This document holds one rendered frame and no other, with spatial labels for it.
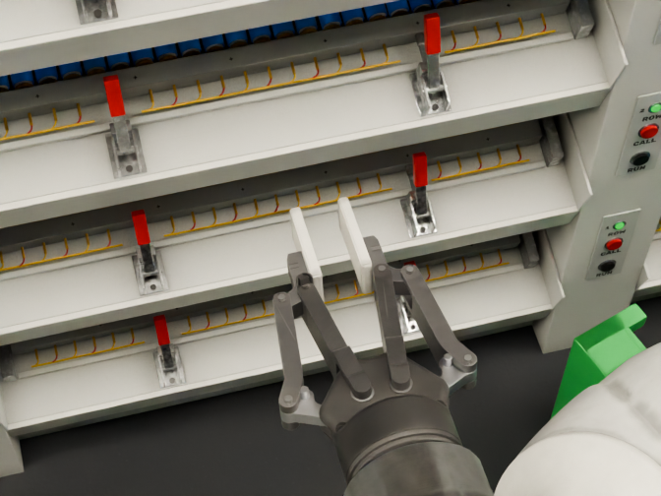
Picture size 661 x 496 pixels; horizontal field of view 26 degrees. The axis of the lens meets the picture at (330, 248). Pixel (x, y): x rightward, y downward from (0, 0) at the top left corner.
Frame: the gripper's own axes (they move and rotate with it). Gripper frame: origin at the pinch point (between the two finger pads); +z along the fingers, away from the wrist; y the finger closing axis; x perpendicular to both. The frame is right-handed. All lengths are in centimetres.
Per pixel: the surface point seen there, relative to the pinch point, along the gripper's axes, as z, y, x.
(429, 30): 22.1, 13.8, 0.0
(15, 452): 30, -31, -52
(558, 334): 30, 31, -53
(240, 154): 21.2, -3.2, -8.6
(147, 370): 31, -15, -45
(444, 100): 21.4, 14.8, -7.3
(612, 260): 27, 35, -39
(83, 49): 17.8, -14.1, 7.7
